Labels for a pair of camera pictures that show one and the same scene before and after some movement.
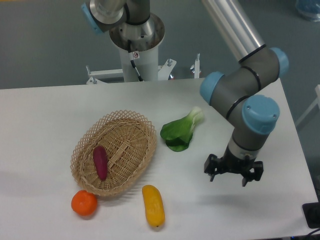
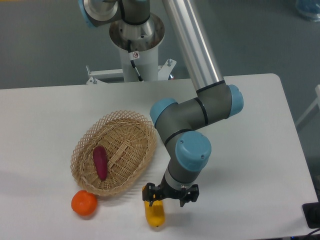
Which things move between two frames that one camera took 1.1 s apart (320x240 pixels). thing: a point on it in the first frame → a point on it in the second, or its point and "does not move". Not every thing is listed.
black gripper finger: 258,166 → 192,195
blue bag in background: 309,9 does not move
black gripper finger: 210,164 → 151,193
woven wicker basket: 129,139 does not move
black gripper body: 230,163 → 167,191
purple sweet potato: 100,156 does not move
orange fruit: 84,203 does not move
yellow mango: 154,205 does not move
